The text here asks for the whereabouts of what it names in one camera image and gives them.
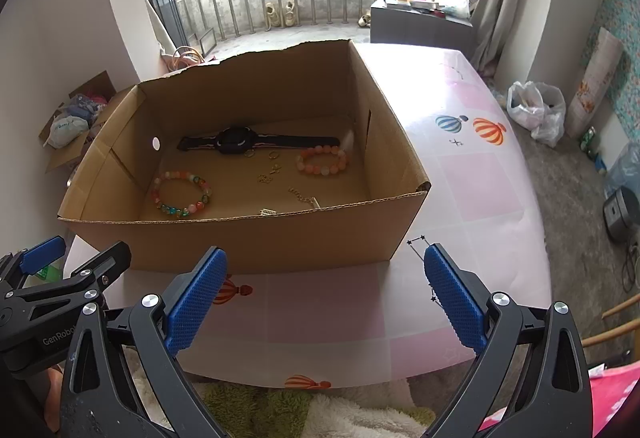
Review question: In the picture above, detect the pink printed tablecloth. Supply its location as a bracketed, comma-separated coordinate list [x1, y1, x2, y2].
[65, 41, 551, 391]

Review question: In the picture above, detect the fluffy white green robe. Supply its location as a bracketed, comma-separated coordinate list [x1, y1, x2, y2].
[125, 348, 436, 438]

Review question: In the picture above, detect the grey round appliance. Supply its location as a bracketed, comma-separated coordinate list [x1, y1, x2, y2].
[602, 185, 640, 243]

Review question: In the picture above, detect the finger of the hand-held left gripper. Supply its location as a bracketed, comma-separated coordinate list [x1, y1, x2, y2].
[0, 235, 67, 291]
[0, 241, 132, 320]

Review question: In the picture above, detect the wooden chair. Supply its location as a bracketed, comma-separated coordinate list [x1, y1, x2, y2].
[582, 293, 640, 364]

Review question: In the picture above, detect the open cardboard box of clutter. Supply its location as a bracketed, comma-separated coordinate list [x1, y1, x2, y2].
[40, 71, 133, 174]

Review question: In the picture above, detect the black storage rack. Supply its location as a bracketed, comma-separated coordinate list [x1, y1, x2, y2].
[141, 0, 190, 50]

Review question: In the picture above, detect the pink patterned pajamas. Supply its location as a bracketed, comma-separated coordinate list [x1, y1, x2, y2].
[590, 358, 640, 438]

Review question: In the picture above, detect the rolled floral mat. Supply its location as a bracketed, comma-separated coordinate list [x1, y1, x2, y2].
[567, 27, 625, 139]

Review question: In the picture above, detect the green drink can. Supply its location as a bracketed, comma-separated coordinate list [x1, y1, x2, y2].
[581, 125, 601, 154]

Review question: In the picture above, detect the dark cabinet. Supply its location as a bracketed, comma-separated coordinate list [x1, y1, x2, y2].
[370, 0, 476, 56]

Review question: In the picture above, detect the orange bead bracelet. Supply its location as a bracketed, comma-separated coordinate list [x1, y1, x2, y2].
[295, 144, 350, 177]

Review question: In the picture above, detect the clear water bottle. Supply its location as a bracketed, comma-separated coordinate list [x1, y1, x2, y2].
[605, 141, 640, 199]

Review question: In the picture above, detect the pink strap digital watch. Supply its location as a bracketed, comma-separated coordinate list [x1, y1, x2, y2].
[177, 125, 342, 155]

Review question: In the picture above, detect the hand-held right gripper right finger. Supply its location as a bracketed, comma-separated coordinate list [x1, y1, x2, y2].
[424, 243, 593, 438]

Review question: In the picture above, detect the black appliance cable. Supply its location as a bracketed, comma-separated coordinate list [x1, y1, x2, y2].
[620, 238, 640, 294]

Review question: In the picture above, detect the picture frame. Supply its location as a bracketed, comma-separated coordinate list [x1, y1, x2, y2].
[197, 26, 218, 56]

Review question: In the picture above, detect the multicolour bead bracelet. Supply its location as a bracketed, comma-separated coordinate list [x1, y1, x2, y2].
[150, 169, 213, 219]

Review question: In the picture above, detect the white plastic bag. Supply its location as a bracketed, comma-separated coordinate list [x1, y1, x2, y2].
[506, 81, 567, 148]

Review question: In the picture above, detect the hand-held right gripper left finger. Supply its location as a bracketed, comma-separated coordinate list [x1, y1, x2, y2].
[60, 245, 228, 438]

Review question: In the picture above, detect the brown cardboard box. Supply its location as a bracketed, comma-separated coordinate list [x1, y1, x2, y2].
[56, 38, 432, 275]

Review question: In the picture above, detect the teal floral cloth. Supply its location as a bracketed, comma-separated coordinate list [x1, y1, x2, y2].
[595, 0, 640, 179]

